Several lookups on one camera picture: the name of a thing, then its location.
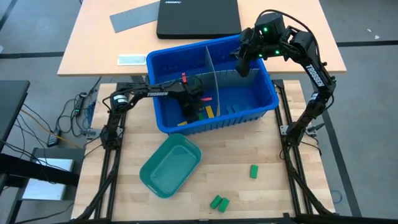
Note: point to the blue rectangular block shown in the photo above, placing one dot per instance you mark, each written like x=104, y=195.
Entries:
x=237, y=108
x=230, y=109

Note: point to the black side desk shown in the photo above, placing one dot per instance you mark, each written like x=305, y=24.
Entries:
x=12, y=105

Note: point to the green rectangular block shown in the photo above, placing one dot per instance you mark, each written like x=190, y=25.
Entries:
x=215, y=202
x=200, y=116
x=254, y=171
x=224, y=205

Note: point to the short grey slotted divider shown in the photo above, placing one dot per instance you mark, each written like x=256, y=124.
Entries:
x=213, y=77

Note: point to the black power strip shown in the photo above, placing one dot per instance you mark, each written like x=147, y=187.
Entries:
x=80, y=101

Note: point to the black closed laptop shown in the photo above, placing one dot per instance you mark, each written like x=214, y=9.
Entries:
x=199, y=18

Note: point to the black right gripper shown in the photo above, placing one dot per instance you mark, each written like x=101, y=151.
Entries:
x=270, y=31

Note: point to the flat grey sheet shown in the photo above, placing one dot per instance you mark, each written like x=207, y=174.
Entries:
x=133, y=17

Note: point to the white-edged grey phone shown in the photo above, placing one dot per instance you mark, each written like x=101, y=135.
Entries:
x=132, y=59

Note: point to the grey metal mount bracket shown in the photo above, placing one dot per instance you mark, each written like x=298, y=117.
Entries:
x=283, y=129
x=90, y=132

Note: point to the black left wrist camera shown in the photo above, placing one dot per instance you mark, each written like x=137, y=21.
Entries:
x=191, y=114

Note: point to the white flat box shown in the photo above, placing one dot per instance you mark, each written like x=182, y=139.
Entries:
x=46, y=189

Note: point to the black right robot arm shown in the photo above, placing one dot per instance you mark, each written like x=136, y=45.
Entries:
x=314, y=74

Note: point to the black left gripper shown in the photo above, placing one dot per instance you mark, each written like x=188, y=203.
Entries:
x=192, y=95

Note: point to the black pointed lever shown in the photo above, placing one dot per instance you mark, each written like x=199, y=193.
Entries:
x=315, y=127

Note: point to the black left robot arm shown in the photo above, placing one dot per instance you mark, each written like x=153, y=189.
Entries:
x=155, y=92

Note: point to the teal plastic basket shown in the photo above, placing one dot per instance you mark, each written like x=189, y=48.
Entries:
x=169, y=166

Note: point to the large blue plastic bin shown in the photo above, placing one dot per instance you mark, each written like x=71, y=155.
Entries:
x=248, y=93

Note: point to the black horizontal bar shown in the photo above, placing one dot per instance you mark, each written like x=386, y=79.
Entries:
x=37, y=171

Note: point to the black power adapter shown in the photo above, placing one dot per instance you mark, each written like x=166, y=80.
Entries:
x=53, y=140

